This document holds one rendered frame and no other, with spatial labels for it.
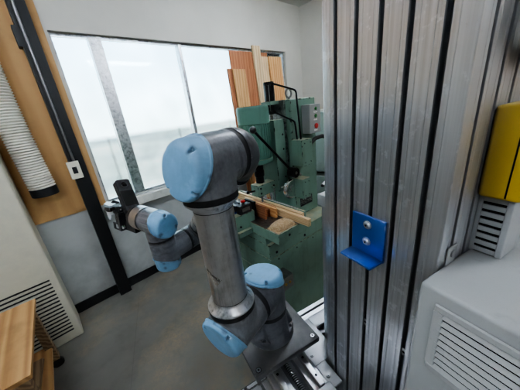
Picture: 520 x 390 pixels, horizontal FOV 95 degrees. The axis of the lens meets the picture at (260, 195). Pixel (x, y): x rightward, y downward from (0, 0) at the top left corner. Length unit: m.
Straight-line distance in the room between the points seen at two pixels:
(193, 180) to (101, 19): 2.23
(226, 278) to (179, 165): 0.27
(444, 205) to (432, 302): 0.14
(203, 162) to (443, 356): 0.47
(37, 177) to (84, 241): 0.65
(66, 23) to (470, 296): 2.55
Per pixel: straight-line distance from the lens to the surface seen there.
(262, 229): 1.28
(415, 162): 0.43
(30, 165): 2.18
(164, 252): 0.76
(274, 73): 3.35
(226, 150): 0.46
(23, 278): 2.26
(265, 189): 1.42
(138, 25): 2.65
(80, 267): 2.60
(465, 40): 0.40
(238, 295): 0.60
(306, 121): 1.46
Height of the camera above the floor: 1.50
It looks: 20 degrees down
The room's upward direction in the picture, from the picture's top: 7 degrees counter-clockwise
